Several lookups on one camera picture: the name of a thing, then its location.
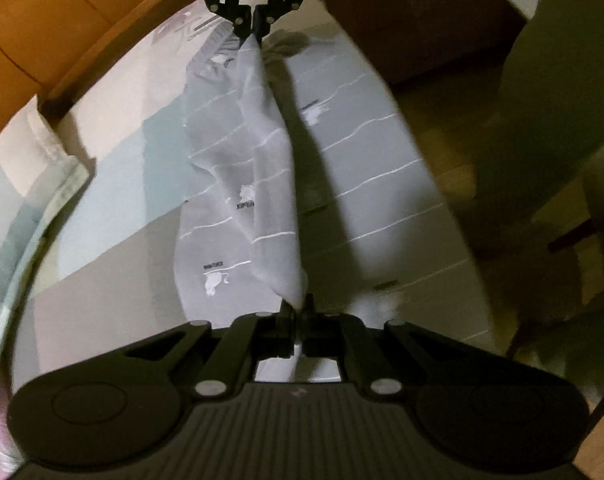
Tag wooden headboard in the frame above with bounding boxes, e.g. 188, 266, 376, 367
0, 0, 195, 132

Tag checked patchwork bed sheet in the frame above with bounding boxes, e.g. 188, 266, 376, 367
0, 0, 504, 480

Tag checked pastel pillow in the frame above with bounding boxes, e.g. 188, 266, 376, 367
0, 98, 89, 354

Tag grey patterned pyjama trousers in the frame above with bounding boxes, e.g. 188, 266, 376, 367
174, 27, 495, 351

